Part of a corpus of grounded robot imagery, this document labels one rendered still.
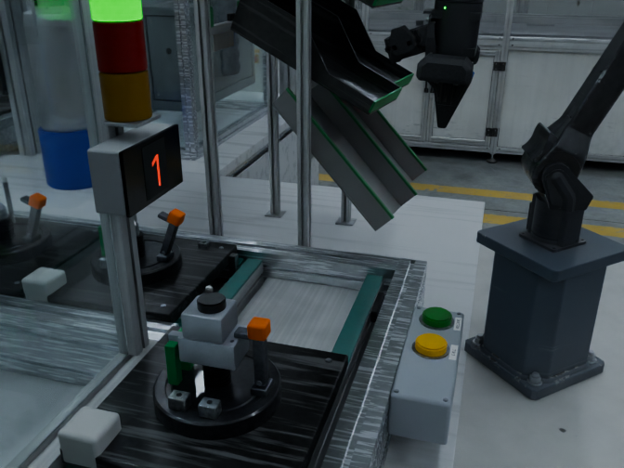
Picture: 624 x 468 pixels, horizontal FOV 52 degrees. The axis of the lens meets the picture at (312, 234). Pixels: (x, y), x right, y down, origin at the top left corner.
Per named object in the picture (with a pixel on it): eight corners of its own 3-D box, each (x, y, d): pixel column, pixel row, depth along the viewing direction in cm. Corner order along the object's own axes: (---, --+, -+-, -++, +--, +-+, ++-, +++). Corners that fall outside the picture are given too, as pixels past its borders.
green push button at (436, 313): (452, 320, 89) (453, 308, 88) (449, 335, 86) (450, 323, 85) (423, 317, 90) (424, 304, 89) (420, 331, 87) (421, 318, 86)
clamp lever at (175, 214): (174, 253, 99) (187, 213, 95) (167, 258, 97) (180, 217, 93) (153, 242, 99) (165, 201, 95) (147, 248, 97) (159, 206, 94)
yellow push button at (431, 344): (448, 347, 83) (448, 334, 82) (444, 365, 79) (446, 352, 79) (416, 343, 84) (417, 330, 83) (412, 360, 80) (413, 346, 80)
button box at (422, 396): (460, 347, 92) (464, 310, 90) (447, 447, 74) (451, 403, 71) (411, 340, 94) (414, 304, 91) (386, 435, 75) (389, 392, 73)
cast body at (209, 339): (250, 348, 70) (247, 292, 67) (235, 371, 66) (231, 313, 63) (180, 337, 72) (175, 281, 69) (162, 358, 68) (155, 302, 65)
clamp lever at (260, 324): (273, 378, 69) (271, 318, 66) (267, 389, 67) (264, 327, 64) (242, 372, 70) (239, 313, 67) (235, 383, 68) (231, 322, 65)
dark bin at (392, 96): (396, 99, 112) (416, 61, 108) (369, 115, 101) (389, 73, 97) (268, 22, 117) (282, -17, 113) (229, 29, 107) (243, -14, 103)
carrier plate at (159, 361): (347, 368, 79) (348, 353, 78) (287, 517, 58) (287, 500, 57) (173, 337, 85) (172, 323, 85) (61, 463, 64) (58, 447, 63)
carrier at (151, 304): (237, 255, 109) (233, 186, 104) (170, 328, 88) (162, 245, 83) (112, 239, 115) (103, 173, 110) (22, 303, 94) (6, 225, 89)
